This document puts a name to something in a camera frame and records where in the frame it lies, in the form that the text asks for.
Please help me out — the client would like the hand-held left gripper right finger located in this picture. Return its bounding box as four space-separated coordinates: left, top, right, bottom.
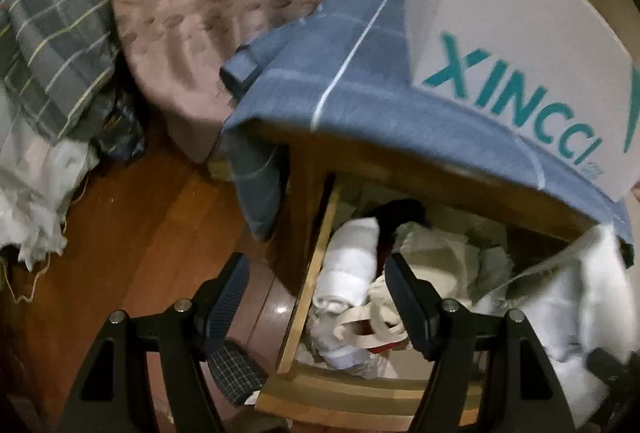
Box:
384 253 581 433

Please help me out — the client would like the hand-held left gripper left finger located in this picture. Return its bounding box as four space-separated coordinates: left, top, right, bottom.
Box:
57 252 251 433

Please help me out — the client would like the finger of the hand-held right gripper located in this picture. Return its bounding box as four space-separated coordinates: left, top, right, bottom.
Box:
586 347 632 396

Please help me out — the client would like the beige lace underwear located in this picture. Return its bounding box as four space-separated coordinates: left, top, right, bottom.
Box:
392 222 483 304

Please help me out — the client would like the white underwear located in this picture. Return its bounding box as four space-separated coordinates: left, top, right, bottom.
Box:
470 223 633 364
312 217 383 314

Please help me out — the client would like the black underwear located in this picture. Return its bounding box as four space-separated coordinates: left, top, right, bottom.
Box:
372 199 431 239

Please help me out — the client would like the wooden drawer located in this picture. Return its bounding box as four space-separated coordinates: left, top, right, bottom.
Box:
255 178 566 429

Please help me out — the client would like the white cardboard box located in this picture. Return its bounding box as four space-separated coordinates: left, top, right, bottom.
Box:
404 0 636 204

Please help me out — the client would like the dark plaid cloth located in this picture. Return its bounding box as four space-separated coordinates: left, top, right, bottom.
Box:
207 340 268 406

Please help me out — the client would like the white crumpled garment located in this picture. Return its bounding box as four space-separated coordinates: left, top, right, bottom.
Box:
305 313 396 376

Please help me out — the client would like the wooden nightstand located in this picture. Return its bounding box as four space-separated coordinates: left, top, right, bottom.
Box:
207 120 596 284

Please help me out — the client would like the dark blue patterned packet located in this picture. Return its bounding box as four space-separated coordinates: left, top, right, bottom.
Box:
97 90 146 161

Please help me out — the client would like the blue plaid cloth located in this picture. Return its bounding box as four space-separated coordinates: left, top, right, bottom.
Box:
220 0 636 259

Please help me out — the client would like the white crumpled cloth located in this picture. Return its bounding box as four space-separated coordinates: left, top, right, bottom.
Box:
0 83 101 274

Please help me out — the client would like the beige leaf print curtain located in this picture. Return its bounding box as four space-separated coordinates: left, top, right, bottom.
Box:
105 0 451 164

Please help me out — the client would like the grey plaid bedding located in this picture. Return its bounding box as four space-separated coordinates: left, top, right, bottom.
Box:
0 0 121 144

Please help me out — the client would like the cream strapped garment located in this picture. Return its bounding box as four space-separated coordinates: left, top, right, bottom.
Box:
332 275 416 349

